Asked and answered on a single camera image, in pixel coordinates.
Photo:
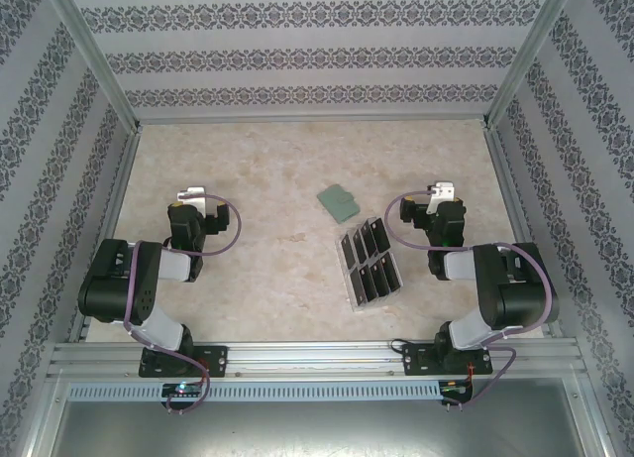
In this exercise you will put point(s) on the clear acrylic card rack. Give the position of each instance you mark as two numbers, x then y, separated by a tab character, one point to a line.
371	259

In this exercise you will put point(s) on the green card holder wallet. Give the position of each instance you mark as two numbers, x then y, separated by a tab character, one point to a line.
339	204

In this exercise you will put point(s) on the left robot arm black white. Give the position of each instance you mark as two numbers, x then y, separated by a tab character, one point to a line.
114	283

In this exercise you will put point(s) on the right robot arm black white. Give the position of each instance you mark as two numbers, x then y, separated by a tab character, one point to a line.
520	298

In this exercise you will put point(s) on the small controller circuit board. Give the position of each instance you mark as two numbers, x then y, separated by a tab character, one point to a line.
458	388
180	389

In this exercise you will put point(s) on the grey metal sheet tray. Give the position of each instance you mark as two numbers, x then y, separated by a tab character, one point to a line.
317	432

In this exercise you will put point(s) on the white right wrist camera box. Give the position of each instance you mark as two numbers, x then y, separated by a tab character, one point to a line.
443	189

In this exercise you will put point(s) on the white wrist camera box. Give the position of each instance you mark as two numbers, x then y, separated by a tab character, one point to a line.
193	194
443	189

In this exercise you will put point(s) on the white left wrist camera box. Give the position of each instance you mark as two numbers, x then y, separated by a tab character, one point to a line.
193	194

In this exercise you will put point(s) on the aluminium side rail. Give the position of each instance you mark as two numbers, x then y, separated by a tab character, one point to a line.
510	194
109	224

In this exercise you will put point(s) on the long aluminium base rail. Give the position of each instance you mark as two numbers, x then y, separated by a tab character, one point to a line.
307	358

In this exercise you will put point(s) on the aluminium frame post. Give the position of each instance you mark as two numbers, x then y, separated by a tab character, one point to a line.
89	50
532	50

